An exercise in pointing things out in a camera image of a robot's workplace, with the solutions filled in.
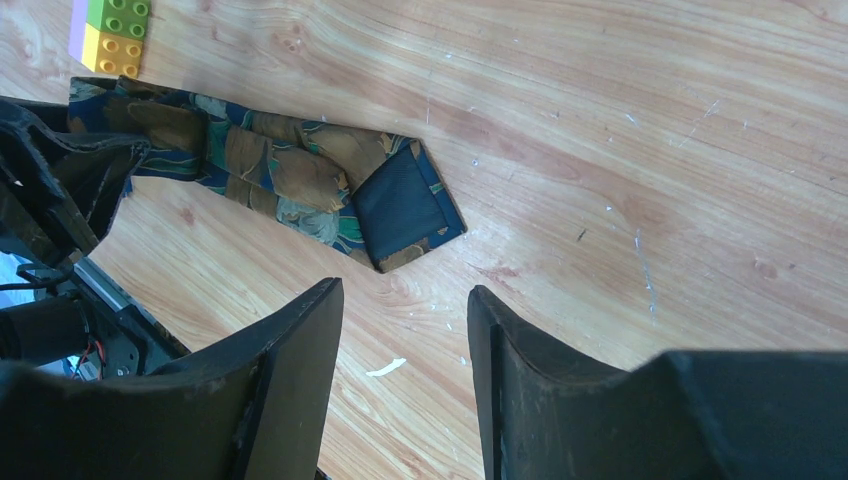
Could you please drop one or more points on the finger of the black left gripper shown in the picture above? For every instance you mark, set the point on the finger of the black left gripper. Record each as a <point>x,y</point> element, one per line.
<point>60,190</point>

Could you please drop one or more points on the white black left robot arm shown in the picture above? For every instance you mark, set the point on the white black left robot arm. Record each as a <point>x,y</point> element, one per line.
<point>50,327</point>

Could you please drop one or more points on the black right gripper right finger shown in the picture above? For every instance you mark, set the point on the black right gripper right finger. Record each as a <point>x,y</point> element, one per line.
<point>548,411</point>

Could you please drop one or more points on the dark patterned necktie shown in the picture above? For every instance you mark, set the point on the dark patterned necktie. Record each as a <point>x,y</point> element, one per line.
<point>373,196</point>

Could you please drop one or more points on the colourful toy blocks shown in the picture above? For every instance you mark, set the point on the colourful toy blocks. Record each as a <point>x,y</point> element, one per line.
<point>107,36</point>

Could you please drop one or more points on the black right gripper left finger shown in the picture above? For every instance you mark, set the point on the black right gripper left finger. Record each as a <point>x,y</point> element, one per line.
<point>250,406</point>

